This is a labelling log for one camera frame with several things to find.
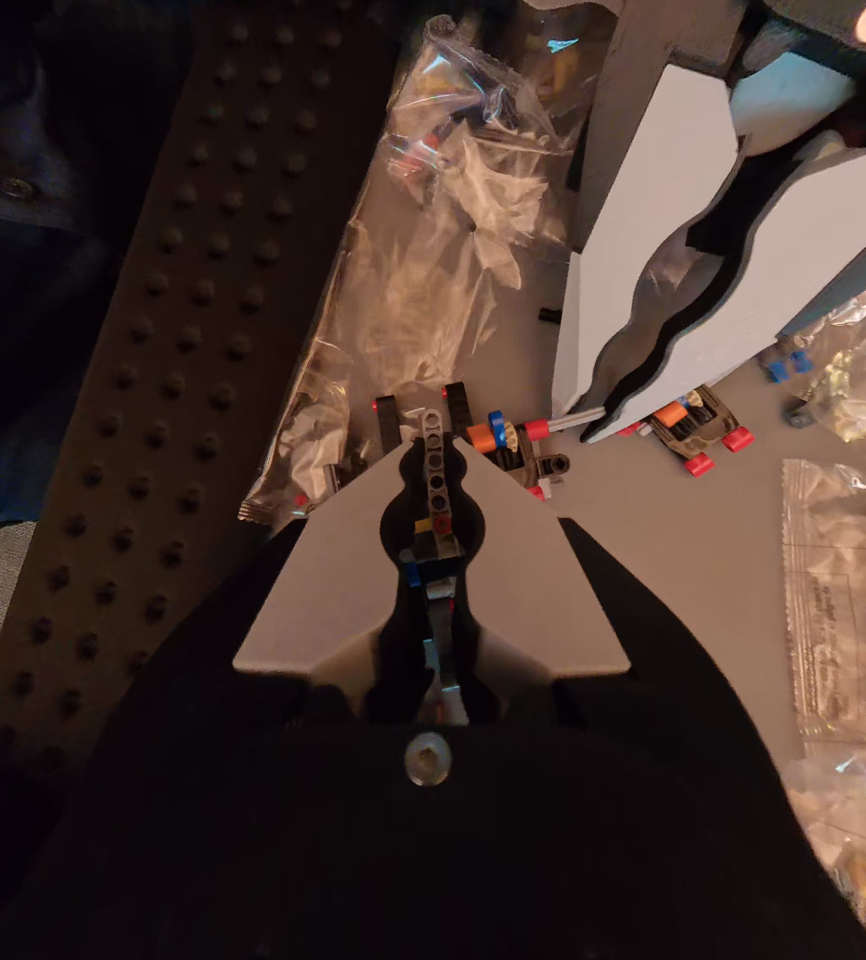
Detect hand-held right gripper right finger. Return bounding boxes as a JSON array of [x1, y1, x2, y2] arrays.
[[451, 436, 635, 723]]

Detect multicoloured lego assembly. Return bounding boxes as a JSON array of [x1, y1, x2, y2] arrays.
[[369, 381, 757, 721]]

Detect empty clear zip bag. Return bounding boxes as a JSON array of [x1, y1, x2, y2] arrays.
[[238, 15, 580, 526]]

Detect dark perforated board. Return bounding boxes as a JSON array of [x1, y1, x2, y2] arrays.
[[0, 0, 434, 766]]

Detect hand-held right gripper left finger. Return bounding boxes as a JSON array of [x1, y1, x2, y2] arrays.
[[231, 438, 419, 723]]

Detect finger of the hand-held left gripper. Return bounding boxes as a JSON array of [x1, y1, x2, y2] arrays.
[[551, 62, 749, 417], [577, 146, 866, 445]]

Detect clear bag black orange parts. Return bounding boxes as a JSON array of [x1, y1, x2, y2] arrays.
[[781, 457, 866, 759]]

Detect clear bag of mixed parts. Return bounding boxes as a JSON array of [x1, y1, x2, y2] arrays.
[[778, 266, 866, 444]]

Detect person's dark clothing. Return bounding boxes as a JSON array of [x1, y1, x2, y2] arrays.
[[0, 0, 205, 564]]

